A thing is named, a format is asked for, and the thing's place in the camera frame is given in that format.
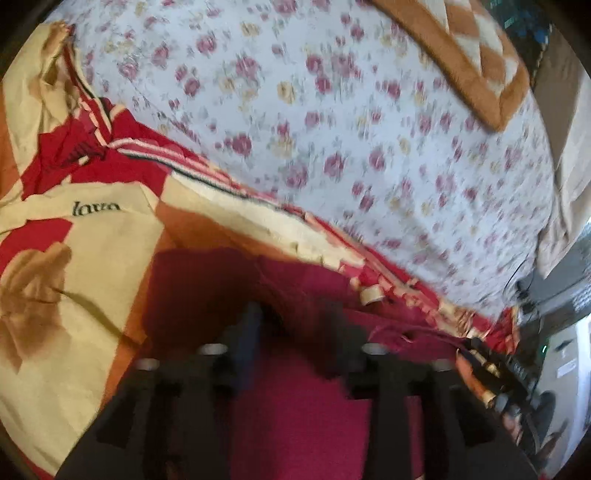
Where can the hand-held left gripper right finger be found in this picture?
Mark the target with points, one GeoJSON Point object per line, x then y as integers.
{"type": "Point", "coordinates": [334, 337]}

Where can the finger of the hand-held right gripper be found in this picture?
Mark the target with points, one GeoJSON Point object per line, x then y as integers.
{"type": "Point", "coordinates": [501, 367]}

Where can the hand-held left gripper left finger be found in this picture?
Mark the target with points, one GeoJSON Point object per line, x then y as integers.
{"type": "Point", "coordinates": [247, 332]}

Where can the maroon garment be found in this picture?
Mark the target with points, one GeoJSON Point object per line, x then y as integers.
{"type": "Point", "coordinates": [291, 415]}

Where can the red and cream printed blanket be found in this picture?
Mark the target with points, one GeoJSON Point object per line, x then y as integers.
{"type": "Point", "coordinates": [92, 286]}

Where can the beige cloth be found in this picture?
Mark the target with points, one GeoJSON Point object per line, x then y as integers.
{"type": "Point", "coordinates": [568, 184]}

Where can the floral bed sheet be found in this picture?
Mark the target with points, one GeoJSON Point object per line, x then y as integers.
{"type": "Point", "coordinates": [323, 138]}

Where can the orange and white checked blanket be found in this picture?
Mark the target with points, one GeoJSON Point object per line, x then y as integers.
{"type": "Point", "coordinates": [461, 62]}

